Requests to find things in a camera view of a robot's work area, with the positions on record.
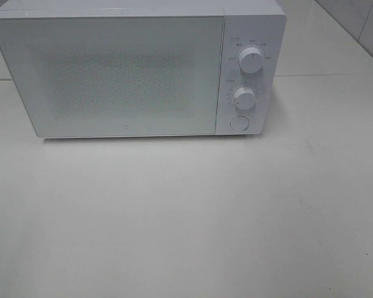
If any white microwave door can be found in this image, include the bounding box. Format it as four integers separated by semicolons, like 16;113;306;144
0;17;223;138

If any round white door button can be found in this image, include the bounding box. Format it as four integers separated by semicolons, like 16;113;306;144
230;116;249;132

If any white timer knob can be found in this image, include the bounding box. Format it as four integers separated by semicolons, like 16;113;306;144
233;87;257;111

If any white microwave oven body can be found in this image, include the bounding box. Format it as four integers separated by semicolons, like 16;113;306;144
0;1;287;137

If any upper white power knob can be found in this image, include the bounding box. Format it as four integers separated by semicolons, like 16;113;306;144
237;44;264;74

